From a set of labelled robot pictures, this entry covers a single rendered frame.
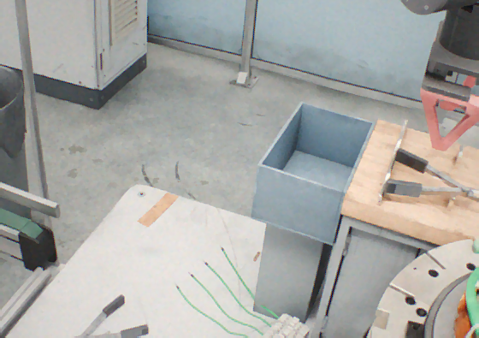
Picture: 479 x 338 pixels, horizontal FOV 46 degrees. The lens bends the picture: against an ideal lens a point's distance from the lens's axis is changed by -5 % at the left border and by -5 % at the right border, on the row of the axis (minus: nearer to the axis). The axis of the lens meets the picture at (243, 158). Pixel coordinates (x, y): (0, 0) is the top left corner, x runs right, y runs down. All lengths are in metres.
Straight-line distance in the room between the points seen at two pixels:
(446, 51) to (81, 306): 0.62
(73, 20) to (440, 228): 2.20
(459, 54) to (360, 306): 0.36
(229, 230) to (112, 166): 1.47
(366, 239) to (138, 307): 0.37
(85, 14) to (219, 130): 0.78
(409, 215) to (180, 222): 0.48
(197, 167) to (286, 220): 1.74
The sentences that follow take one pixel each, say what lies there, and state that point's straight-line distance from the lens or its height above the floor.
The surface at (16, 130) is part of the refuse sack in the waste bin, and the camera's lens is 1.89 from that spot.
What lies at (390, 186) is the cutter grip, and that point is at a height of 1.09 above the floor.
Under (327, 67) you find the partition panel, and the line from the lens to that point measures 2.90.
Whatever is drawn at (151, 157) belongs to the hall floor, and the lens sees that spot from 2.49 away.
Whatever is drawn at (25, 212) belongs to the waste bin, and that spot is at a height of 0.11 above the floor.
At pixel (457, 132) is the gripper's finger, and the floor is 1.19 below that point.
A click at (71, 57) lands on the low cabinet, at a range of 2.75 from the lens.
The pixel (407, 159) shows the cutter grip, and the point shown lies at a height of 1.09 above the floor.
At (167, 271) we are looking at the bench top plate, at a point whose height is 0.78.
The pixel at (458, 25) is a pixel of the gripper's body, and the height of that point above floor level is 1.28.
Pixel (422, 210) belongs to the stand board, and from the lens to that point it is 0.68.
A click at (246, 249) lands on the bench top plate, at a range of 0.99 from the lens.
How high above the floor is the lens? 1.47
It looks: 36 degrees down
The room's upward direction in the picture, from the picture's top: 6 degrees clockwise
